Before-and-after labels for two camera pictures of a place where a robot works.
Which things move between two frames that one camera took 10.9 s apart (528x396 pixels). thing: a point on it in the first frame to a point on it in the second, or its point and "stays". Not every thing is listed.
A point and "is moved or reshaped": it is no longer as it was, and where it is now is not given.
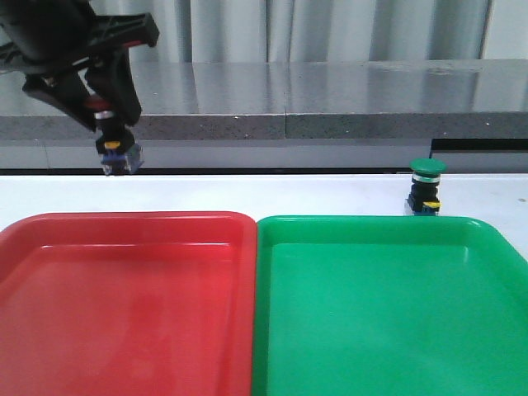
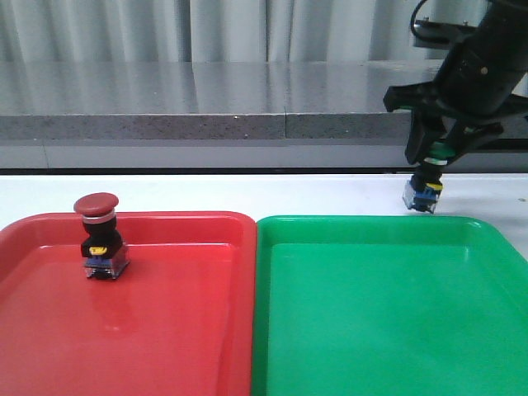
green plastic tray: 388,305 stays
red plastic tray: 129,304 stays
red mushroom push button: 118,153 to 104,252
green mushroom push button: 423,199 is moved or reshaped
